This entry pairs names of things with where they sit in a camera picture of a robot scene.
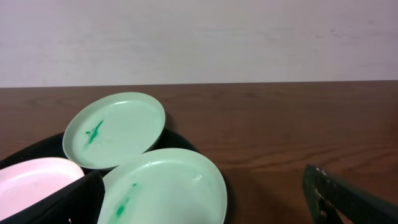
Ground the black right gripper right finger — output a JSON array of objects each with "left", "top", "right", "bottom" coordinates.
[{"left": 302, "top": 164, "right": 397, "bottom": 224}]

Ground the pale pink plate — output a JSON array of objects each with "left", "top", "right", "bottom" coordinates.
[{"left": 1, "top": 157, "right": 84, "bottom": 220}]

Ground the mint green plate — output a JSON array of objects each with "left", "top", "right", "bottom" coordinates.
[
  {"left": 62, "top": 92, "right": 166, "bottom": 170},
  {"left": 98, "top": 148, "right": 228, "bottom": 224}
]

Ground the round black tray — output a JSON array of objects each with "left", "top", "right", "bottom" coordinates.
[{"left": 0, "top": 127, "right": 231, "bottom": 224}]

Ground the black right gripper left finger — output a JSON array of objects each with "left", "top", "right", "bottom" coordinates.
[{"left": 1, "top": 171, "right": 105, "bottom": 224}]

